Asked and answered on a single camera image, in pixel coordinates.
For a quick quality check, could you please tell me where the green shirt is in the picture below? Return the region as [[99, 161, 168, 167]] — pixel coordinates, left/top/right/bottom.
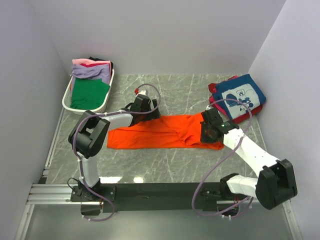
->
[[70, 78, 110, 110]]

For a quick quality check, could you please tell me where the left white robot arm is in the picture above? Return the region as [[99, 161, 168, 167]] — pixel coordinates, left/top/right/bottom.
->
[[68, 91, 161, 201]]

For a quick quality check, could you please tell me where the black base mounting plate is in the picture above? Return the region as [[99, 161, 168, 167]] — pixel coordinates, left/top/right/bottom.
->
[[69, 181, 248, 213]]

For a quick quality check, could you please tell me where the magenta shirt in basket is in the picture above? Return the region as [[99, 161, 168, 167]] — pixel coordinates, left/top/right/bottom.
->
[[80, 63, 101, 68]]

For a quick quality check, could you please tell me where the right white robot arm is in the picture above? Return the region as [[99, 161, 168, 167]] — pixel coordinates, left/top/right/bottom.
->
[[200, 108, 298, 210]]

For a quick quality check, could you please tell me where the white perforated basket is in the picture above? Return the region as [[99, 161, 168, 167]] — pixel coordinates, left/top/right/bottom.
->
[[62, 69, 115, 115]]

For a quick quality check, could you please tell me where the pink folded shirt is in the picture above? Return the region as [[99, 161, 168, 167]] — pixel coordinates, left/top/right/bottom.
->
[[209, 93, 228, 117]]

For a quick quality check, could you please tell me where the lavender shirt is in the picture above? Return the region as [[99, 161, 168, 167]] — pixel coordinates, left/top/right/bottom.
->
[[71, 64, 111, 85]]

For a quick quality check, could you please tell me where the light pink shirt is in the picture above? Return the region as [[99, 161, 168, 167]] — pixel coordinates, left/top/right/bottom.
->
[[72, 58, 111, 65]]

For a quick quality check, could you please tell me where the orange t shirt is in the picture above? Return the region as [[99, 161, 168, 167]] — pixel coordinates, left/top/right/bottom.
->
[[106, 113, 224, 150]]

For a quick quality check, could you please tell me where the blue cartoon print shirt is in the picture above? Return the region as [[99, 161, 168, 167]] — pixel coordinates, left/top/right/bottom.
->
[[214, 74, 267, 119]]

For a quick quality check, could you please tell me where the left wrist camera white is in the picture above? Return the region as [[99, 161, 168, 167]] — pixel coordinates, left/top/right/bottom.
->
[[134, 88, 149, 97]]

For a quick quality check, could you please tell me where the aluminium rail frame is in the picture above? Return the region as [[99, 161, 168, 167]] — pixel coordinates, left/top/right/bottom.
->
[[16, 112, 303, 240]]

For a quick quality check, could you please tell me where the black garment in basket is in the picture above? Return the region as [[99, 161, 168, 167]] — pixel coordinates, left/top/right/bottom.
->
[[89, 56, 114, 68]]

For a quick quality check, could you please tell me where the red folded shirt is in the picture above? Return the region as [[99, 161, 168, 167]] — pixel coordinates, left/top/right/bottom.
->
[[208, 75, 263, 124]]

